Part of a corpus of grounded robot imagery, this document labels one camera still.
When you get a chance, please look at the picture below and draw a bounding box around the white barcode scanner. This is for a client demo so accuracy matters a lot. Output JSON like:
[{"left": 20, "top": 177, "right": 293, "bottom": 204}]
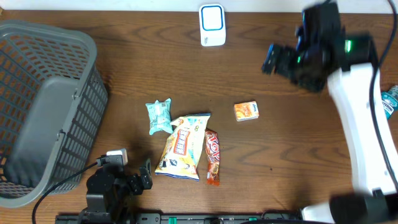
[{"left": 198, "top": 4, "right": 226, "bottom": 47}]

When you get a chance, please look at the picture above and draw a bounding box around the red Top chocolate bar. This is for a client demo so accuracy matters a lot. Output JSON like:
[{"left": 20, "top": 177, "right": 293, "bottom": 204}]
[{"left": 205, "top": 129, "right": 220, "bottom": 186}]

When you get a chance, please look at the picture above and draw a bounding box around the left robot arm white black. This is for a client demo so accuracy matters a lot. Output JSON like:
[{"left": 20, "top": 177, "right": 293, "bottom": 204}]
[{"left": 78, "top": 156, "right": 153, "bottom": 223}]

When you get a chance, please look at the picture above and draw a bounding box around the yellow chips bag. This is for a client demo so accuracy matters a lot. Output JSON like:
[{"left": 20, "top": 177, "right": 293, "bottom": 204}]
[{"left": 155, "top": 113, "right": 211, "bottom": 181}]

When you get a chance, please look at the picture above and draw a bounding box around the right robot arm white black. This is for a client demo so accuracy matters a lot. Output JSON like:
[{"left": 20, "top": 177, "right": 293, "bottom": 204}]
[{"left": 262, "top": 1, "right": 397, "bottom": 223}]

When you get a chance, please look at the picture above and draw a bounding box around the orange tissue pack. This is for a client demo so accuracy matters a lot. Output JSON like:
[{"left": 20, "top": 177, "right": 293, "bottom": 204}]
[{"left": 234, "top": 101, "right": 259, "bottom": 121}]

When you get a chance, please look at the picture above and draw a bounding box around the teal mouthwash bottle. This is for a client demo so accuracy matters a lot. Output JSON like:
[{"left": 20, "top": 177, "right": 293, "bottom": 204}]
[{"left": 381, "top": 85, "right": 398, "bottom": 119}]

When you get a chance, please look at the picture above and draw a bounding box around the teal snack packet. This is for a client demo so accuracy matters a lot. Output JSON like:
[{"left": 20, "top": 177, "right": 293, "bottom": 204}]
[{"left": 146, "top": 98, "right": 173, "bottom": 135}]

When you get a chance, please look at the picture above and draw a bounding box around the grey plastic shopping basket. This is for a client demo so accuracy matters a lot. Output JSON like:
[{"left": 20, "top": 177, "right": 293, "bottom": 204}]
[{"left": 1, "top": 21, "right": 108, "bottom": 208}]

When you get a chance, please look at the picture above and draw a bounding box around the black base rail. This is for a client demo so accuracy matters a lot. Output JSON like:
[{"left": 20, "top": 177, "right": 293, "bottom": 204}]
[{"left": 55, "top": 212, "right": 302, "bottom": 224}]

